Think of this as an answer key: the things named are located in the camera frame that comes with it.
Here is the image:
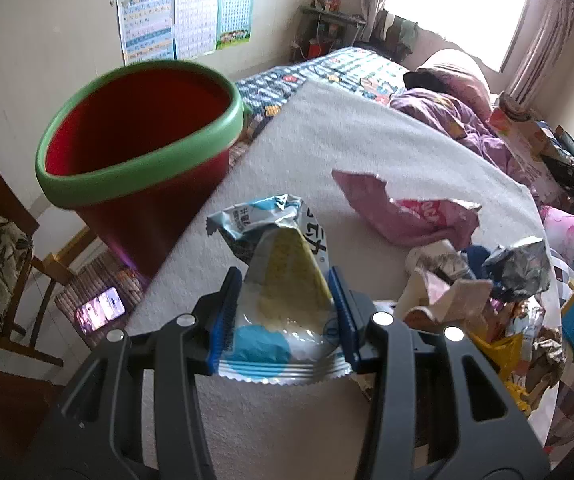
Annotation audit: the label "metal side table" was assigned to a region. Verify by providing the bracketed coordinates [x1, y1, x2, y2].
[298, 4, 368, 61]

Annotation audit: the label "pile of wrappers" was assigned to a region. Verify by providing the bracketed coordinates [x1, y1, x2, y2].
[397, 237, 568, 411]

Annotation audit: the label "wooden chair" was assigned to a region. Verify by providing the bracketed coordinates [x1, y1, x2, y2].
[0, 210, 92, 366]

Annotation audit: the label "window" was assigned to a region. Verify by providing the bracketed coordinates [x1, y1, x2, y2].
[382, 0, 535, 73]

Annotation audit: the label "dark hanging clothes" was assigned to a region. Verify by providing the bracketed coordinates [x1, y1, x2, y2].
[374, 10, 420, 58]

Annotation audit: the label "red bucket with green rim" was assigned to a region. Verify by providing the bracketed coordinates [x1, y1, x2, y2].
[35, 59, 245, 286]

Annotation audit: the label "blue white snack packet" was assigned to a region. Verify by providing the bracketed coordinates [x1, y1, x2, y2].
[206, 192, 353, 387]

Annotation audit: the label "blue striped wall poster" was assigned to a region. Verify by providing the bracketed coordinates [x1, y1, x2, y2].
[117, 0, 177, 66]

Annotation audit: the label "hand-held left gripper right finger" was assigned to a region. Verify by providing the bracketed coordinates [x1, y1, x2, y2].
[328, 266, 550, 480]

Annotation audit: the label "green grid wall poster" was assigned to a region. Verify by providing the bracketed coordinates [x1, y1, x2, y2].
[215, 0, 256, 52]

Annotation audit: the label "pink snack bag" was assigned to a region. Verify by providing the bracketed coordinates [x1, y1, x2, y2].
[332, 169, 483, 248]

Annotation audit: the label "purple quilt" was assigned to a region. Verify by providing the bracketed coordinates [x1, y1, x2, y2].
[389, 87, 563, 201]

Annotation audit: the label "white chart wall poster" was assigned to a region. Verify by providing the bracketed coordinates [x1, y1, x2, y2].
[173, 0, 219, 60]

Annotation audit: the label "black cloth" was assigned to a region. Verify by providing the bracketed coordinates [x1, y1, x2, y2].
[403, 70, 438, 92]

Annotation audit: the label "pink pillow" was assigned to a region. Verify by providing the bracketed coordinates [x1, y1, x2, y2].
[414, 49, 493, 111]

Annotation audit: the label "smartphone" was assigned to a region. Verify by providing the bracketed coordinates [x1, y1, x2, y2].
[76, 286, 126, 335]

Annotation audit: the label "plaid printed bedsheet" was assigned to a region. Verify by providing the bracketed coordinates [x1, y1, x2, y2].
[229, 46, 410, 166]

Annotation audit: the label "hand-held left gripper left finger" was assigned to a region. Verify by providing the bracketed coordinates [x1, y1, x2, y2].
[32, 266, 244, 480]

